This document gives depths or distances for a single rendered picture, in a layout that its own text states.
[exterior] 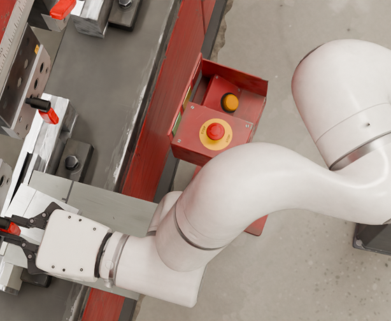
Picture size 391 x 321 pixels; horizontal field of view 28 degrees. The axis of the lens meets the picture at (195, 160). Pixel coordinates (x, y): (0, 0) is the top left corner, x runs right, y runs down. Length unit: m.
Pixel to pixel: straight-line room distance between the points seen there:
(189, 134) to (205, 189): 0.83
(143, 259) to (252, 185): 0.38
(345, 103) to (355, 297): 1.60
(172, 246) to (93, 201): 0.46
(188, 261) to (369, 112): 0.33
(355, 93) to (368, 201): 0.13
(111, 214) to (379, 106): 0.69
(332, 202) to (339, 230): 1.59
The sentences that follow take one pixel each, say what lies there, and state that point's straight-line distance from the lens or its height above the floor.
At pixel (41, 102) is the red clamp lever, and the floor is 1.25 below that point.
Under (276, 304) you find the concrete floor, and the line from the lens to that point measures 2.46.
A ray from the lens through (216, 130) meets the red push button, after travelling 1.72.
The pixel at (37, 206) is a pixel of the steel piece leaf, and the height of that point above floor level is 1.00.
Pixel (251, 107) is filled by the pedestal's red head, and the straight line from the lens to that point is 1.84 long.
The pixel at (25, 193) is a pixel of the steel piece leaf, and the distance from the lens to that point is 1.53.
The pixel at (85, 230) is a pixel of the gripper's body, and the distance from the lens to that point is 1.28.
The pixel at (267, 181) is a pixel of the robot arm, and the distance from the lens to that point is 0.90.
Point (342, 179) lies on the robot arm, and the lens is 0.91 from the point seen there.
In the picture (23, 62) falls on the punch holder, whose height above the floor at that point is 1.30.
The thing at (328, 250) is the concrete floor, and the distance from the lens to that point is 2.49.
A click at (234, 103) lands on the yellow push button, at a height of 0.72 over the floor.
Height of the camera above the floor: 2.45
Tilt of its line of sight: 75 degrees down
